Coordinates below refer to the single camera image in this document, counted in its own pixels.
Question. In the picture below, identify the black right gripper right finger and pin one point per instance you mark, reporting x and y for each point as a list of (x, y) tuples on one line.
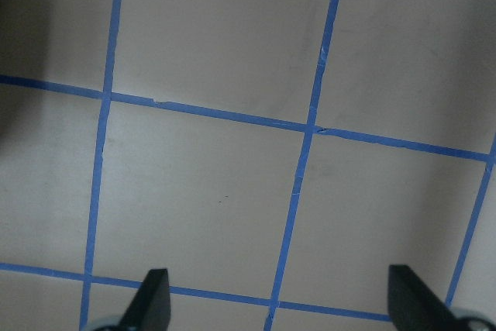
[(412, 306)]

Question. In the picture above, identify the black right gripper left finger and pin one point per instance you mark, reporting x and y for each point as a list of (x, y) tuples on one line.
[(150, 309)]

